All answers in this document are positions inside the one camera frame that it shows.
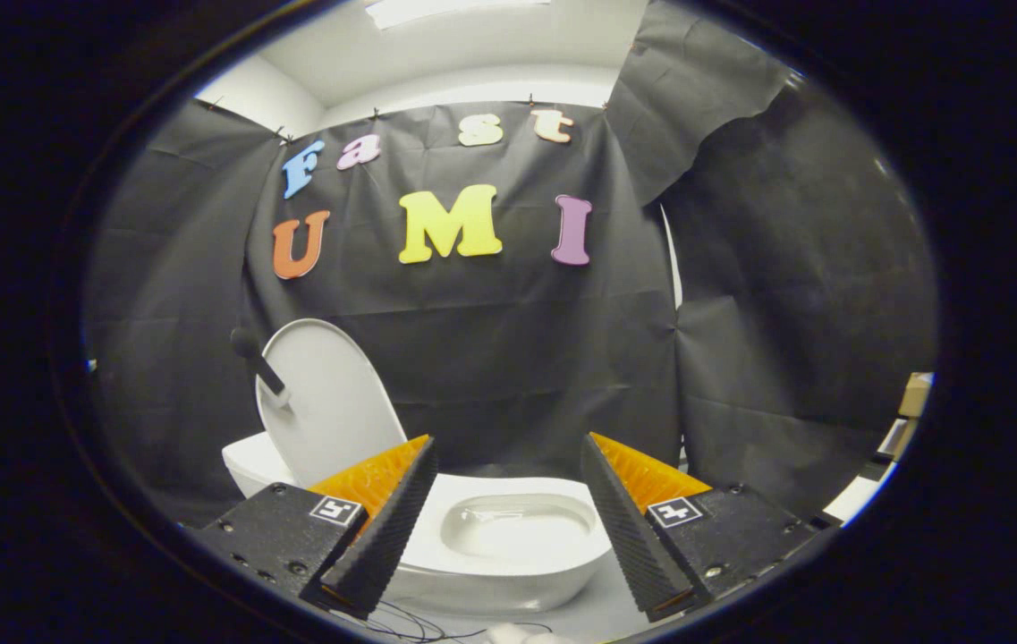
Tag white board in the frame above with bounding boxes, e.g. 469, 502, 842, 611
821, 417, 916, 525

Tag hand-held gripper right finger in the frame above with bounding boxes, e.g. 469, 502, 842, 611
580, 432, 835, 623

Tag black lid lift handle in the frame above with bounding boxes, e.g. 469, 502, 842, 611
230, 326, 292, 411

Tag white toilet lid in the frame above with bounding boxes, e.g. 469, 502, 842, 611
255, 318, 409, 489

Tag black backdrop cloth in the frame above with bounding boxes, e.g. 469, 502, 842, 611
83, 0, 938, 529

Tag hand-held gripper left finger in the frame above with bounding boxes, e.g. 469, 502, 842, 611
195, 436, 439, 621

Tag white toilet bowl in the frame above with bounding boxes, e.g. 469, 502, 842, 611
381, 472, 614, 617

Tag brown cardboard box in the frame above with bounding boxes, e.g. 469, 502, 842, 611
897, 371, 934, 419

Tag thin black cables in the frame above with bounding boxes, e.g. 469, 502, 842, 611
356, 599, 554, 643

